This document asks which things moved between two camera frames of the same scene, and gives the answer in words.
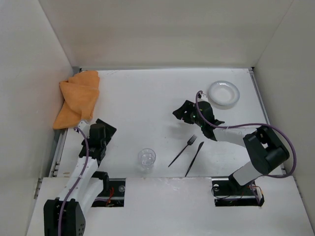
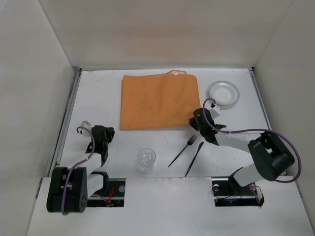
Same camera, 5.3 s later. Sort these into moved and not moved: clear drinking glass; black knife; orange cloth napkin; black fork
Moved: orange cloth napkin
Not moved: black fork; clear drinking glass; black knife
